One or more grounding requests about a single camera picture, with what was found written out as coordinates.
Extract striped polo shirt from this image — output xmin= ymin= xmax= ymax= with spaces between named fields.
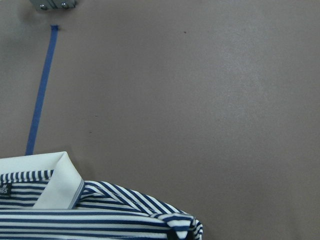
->
xmin=0 ymin=151 xmax=203 ymax=240

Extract blue tape grid lines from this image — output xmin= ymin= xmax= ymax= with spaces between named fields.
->
xmin=25 ymin=24 xmax=59 ymax=156

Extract aluminium frame post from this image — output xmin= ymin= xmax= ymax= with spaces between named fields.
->
xmin=30 ymin=0 xmax=77 ymax=11

